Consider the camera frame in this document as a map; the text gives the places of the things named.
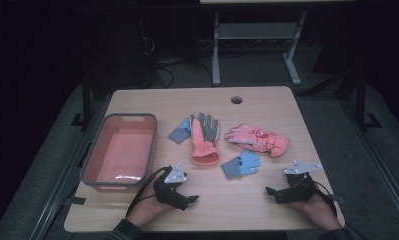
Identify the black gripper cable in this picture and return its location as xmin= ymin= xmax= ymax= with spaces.
xmin=125 ymin=165 xmax=172 ymax=218
xmin=311 ymin=179 xmax=368 ymax=240

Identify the grey metal stand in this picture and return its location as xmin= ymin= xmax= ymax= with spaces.
xmin=211 ymin=9 xmax=308 ymax=87

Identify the pink patterned ski glove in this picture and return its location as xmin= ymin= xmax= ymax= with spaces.
xmin=224 ymin=123 xmax=290 ymax=159

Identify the pink storage basket grey rim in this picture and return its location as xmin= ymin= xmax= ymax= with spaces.
xmin=80 ymin=112 xmax=159 ymax=194

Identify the aluminium frame rail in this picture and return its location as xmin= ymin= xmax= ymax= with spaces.
xmin=340 ymin=98 xmax=399 ymax=231
xmin=28 ymin=98 xmax=110 ymax=240

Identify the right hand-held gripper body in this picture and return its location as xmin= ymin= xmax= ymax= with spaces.
xmin=276 ymin=160 xmax=323 ymax=205

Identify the tangle of black floor cables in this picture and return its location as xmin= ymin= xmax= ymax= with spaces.
xmin=138 ymin=33 xmax=215 ymax=89

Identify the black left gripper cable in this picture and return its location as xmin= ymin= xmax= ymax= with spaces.
xmin=125 ymin=165 xmax=172 ymax=218

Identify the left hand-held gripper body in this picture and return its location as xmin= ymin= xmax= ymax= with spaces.
xmin=152 ymin=162 xmax=190 ymax=212

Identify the person's left hand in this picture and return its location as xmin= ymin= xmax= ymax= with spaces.
xmin=126 ymin=181 xmax=175 ymax=229

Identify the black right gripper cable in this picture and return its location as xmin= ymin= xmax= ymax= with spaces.
xmin=311 ymin=179 xmax=368 ymax=240

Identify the blue knit glove grey cuff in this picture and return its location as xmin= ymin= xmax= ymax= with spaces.
xmin=168 ymin=114 xmax=195 ymax=145
xmin=220 ymin=149 xmax=262 ymax=181

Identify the pink glove with grey palm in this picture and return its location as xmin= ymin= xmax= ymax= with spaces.
xmin=189 ymin=112 xmax=221 ymax=167

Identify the dark metal post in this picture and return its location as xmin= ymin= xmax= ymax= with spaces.
xmin=354 ymin=71 xmax=383 ymax=129
xmin=70 ymin=71 xmax=92 ymax=128

